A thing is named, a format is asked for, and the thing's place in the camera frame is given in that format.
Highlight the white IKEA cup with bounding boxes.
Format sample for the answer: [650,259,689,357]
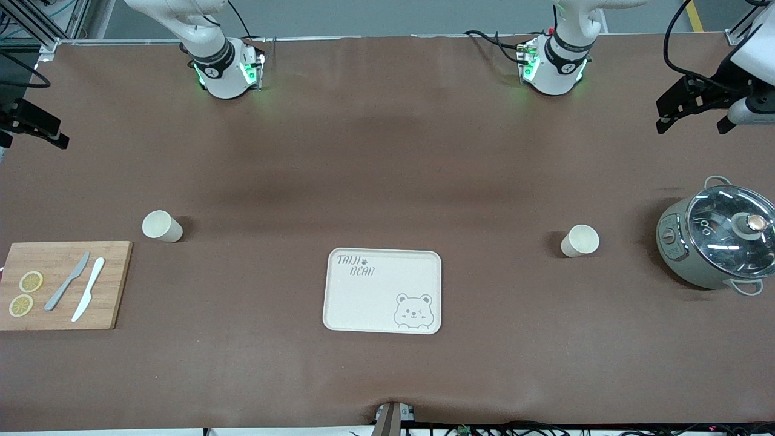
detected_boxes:
[561,225,600,258]
[142,210,183,243]

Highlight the cream bear print tray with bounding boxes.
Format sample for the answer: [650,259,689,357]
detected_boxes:
[323,248,443,335]

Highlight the glass pot lid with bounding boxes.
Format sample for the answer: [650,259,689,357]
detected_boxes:
[687,185,775,279]

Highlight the grey-green electric pot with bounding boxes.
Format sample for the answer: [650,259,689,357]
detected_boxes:
[656,176,775,296]

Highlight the grey plastic knife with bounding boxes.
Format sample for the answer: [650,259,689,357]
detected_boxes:
[44,251,91,312]

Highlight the white plastic knife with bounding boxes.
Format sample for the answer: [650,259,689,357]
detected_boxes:
[71,257,106,322]

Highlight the wooden cutting board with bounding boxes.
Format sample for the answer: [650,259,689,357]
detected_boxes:
[0,241,133,331]

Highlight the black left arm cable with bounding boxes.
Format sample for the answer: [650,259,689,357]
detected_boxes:
[663,0,751,91]

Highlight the aluminium frame profile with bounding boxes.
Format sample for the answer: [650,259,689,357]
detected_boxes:
[0,0,91,61]

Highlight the black left base cable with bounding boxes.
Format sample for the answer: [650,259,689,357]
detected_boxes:
[465,29,546,66]

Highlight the black base cable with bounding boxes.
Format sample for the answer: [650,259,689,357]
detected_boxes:
[465,29,546,66]
[227,0,276,43]

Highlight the black right base cable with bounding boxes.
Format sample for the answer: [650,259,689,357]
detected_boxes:
[227,0,276,43]

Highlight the metal table bracket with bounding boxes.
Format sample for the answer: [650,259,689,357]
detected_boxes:
[375,401,415,436]

